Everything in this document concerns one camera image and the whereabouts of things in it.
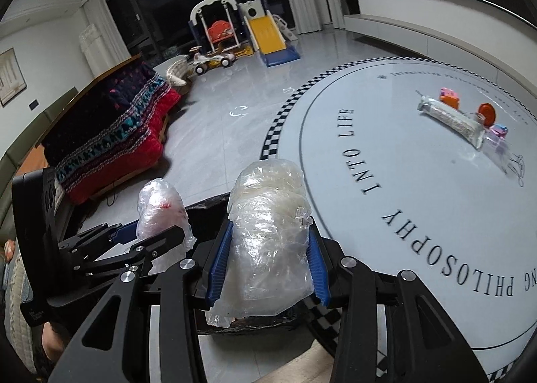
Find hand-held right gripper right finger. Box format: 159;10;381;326
304;226;490;383

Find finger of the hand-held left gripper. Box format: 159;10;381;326
58;221;140;258
69;226;188;281

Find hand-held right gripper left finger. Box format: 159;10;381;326
48;219;236;383

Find clear plastic bag red stains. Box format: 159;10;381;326
136;177;198;275

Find large white-filled clear plastic bag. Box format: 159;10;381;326
205;159;315;317

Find large clear plastic jar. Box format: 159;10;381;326
416;92;492;152

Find white quilted cloth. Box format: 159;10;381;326
0;247;45;373

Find wooden sofa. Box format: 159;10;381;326
17;53;185;208

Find red patterned blanket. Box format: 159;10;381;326
42;61;182;205

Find white woven basket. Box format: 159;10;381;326
165;55;191;88

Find white toy ride-on car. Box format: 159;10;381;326
191;50;236;75

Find yellow toy slide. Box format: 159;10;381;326
239;0;302;69

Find clear container with orange lid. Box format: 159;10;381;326
476;102;520;173

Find framed wall picture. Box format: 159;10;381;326
0;48;28;108

